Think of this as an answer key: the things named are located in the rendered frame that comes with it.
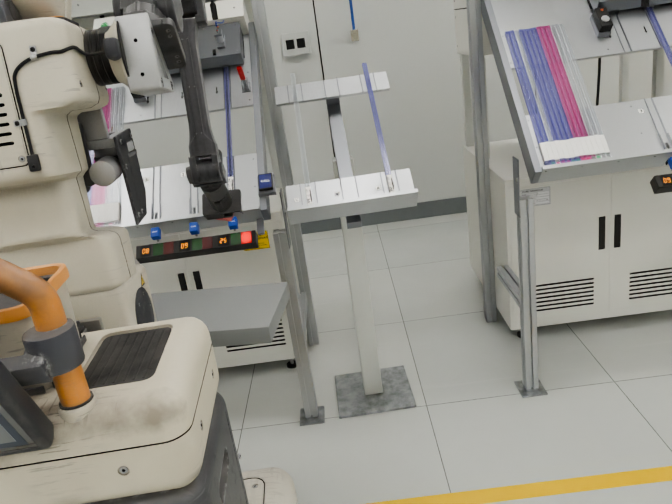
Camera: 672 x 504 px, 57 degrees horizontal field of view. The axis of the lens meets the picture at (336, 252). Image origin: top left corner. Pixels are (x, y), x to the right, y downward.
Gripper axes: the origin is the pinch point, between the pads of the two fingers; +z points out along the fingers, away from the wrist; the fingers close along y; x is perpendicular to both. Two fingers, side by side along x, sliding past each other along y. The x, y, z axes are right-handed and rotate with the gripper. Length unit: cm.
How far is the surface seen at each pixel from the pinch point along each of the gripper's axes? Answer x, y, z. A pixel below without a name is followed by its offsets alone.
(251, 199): -7.2, -5.5, 4.3
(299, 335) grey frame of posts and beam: 25.9, -12.8, 32.7
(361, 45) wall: -163, -51, 122
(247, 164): -19.2, -4.9, 4.6
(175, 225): -2.5, 16.7, 5.0
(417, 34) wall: -164, -83, 121
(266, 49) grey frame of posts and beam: -68, -12, 12
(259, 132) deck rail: -29.2, -9.2, 3.7
